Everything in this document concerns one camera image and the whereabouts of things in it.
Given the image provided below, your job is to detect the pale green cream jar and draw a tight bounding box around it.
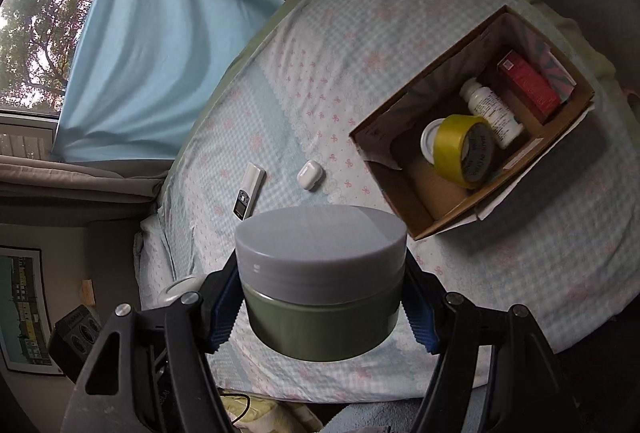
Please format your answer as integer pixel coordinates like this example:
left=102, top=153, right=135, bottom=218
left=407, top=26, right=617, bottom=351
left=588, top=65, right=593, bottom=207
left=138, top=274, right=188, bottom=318
left=234, top=206, right=407, bottom=363

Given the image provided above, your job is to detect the white remote control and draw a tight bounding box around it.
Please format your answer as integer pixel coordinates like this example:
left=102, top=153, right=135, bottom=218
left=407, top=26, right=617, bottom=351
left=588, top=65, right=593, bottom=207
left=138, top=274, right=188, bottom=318
left=233, top=162, right=266, bottom=221

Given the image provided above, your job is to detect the yellow tape roll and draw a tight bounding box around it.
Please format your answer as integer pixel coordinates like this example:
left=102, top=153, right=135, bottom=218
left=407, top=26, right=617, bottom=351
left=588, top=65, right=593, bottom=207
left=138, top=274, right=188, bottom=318
left=434, top=115, right=496, bottom=190

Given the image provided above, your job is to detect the white earbuds case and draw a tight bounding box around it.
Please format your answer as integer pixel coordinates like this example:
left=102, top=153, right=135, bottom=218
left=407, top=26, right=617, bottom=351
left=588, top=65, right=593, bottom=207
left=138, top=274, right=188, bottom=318
left=296, top=160, right=324, bottom=192

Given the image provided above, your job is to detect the white pill bottle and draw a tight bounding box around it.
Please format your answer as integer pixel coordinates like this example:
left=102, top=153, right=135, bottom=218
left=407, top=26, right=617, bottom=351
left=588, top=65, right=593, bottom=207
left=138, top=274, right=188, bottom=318
left=460, top=78, right=524, bottom=149

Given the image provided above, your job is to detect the green jar white lid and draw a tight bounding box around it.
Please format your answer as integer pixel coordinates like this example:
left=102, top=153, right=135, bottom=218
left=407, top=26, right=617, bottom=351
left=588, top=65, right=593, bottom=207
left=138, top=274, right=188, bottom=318
left=420, top=118, right=444, bottom=166

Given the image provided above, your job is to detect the red carton box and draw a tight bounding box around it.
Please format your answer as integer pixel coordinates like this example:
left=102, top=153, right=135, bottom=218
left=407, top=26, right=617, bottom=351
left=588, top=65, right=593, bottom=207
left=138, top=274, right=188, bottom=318
left=497, top=50, right=562, bottom=124

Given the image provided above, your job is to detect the left brown curtain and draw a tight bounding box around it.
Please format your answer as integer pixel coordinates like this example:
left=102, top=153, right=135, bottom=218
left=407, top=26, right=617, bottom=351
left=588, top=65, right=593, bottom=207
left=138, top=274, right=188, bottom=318
left=1, top=156, right=172, bottom=204

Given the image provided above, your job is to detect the open cardboard box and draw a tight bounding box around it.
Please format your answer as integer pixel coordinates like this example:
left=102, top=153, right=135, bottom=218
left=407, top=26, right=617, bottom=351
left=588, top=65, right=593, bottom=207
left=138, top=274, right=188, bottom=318
left=350, top=6, right=594, bottom=240

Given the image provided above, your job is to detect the checked floral bed sheet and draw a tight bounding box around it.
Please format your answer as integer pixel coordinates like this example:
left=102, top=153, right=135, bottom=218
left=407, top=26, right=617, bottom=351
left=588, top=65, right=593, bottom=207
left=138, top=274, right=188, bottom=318
left=138, top=0, right=639, bottom=351

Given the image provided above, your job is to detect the light blue hanging cloth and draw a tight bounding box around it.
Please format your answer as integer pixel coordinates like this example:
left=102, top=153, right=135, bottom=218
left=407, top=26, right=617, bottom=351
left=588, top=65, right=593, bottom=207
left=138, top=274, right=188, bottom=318
left=52, top=0, right=283, bottom=164

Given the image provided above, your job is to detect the framed wall picture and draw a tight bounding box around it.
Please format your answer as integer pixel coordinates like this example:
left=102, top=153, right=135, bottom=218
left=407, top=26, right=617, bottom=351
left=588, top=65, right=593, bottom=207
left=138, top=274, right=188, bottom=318
left=0, top=245, right=63, bottom=377

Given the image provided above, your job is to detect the window with frame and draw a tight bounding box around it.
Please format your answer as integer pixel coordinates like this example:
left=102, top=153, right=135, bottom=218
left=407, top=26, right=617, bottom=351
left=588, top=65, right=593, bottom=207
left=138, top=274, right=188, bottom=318
left=0, top=0, right=132, bottom=159

